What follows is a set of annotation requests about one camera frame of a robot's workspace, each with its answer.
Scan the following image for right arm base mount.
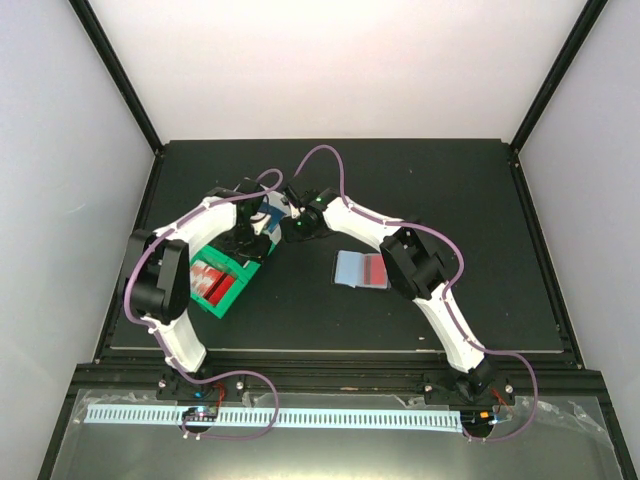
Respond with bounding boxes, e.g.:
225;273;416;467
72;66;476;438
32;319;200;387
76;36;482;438
417;370;515;408

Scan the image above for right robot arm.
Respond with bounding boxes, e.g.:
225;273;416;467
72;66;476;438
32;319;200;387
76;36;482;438
281;181;494;403

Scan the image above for black aluminium front rail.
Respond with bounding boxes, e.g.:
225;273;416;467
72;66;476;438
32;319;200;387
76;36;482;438
69;355;608;404

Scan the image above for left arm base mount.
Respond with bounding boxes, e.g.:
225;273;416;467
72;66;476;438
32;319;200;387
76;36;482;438
149;368;249;404

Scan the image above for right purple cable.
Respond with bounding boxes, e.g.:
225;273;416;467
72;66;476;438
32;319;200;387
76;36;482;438
294;144;540;445

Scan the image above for black frame post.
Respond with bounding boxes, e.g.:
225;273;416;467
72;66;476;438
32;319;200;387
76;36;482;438
510;0;608;154
68;0;164;155

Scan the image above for left small circuit board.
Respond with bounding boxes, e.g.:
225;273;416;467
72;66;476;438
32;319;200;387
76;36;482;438
181;406;218;423

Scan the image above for blue cards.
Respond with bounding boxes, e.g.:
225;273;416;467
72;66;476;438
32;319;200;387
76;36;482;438
259;203;286;233

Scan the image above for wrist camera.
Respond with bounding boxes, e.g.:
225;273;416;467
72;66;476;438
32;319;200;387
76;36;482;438
250;212;271;236
283;186;301;209

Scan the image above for right small circuit board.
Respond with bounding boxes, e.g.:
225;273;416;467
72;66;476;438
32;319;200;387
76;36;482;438
460;410;506;427

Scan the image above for red credit card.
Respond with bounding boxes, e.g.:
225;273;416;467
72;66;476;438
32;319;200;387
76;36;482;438
362;254;389;289

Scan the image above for purple cable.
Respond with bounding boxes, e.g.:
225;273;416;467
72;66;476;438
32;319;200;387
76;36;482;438
122;168;280;444
294;144;540;445

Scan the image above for green plastic bin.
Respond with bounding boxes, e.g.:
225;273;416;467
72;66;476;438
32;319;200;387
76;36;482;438
190;246;261;319

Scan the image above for white slotted cable duct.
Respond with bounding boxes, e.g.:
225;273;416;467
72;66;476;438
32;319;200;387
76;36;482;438
84;404;463;433

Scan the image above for left black frame post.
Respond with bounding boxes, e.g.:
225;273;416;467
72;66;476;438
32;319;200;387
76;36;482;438
68;0;164;155

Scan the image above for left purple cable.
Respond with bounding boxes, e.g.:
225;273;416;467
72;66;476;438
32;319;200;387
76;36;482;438
122;168;280;444

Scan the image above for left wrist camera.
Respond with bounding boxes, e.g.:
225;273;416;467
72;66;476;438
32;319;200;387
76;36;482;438
250;212;271;236

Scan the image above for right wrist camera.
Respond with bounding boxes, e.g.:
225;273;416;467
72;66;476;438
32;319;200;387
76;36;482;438
283;186;301;209

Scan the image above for clear white plastic bin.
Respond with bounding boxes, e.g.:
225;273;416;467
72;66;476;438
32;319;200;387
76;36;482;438
251;192;291;244

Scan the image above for right black frame post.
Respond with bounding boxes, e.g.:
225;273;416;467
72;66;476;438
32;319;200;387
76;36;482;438
510;0;608;154

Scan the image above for small circuit board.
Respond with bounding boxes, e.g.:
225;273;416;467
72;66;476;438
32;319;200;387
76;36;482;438
460;410;506;427
181;406;218;423

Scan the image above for clear acrylic sheet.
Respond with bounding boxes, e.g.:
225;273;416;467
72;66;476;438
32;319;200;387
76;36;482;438
42;391;623;479

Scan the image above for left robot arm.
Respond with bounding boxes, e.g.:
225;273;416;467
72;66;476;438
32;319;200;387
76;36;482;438
119;178;277;399

